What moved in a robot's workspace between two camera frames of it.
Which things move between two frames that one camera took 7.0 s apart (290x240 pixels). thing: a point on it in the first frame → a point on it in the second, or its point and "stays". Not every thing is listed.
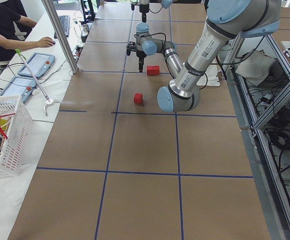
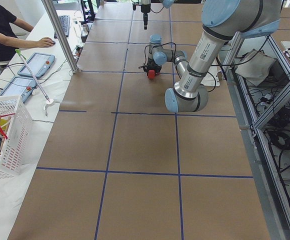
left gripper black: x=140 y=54 → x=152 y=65
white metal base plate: x=213 y=77 stays
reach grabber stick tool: x=49 y=102 stays
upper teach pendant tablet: x=39 y=63 stays
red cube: x=138 y=98 → x=151 y=74
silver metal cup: x=86 y=28 stays
